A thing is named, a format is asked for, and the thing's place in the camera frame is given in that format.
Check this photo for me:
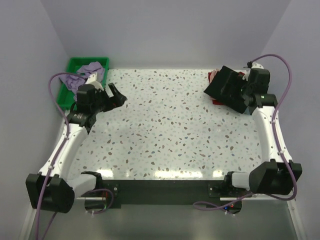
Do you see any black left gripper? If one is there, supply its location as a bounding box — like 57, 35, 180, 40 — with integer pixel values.
91, 83, 126, 114

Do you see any black t shirt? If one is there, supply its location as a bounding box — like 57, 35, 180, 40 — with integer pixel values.
204, 65, 247, 114

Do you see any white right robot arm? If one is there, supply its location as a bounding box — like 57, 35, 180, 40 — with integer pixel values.
222, 67, 303, 201

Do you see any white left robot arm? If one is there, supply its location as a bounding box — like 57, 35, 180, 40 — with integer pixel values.
25, 83, 127, 213

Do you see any folded blue t shirt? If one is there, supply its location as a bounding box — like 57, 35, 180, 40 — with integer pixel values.
244, 107, 251, 116

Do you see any folded pink t shirt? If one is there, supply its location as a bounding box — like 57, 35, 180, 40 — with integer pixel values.
208, 69, 219, 83

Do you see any crumpled purple t shirt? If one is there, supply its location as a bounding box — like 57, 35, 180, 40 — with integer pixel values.
59, 61, 105, 95

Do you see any green plastic bin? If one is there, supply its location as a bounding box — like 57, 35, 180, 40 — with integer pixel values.
56, 57, 110, 110

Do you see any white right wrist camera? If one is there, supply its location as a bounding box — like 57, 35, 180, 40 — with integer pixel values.
242, 61, 264, 81

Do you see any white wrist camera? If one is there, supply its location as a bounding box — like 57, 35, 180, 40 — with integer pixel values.
242, 61, 264, 81
85, 72, 105, 91

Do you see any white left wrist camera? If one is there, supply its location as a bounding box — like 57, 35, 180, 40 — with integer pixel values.
85, 72, 105, 91

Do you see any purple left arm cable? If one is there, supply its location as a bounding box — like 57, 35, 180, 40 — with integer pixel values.
34, 72, 87, 240

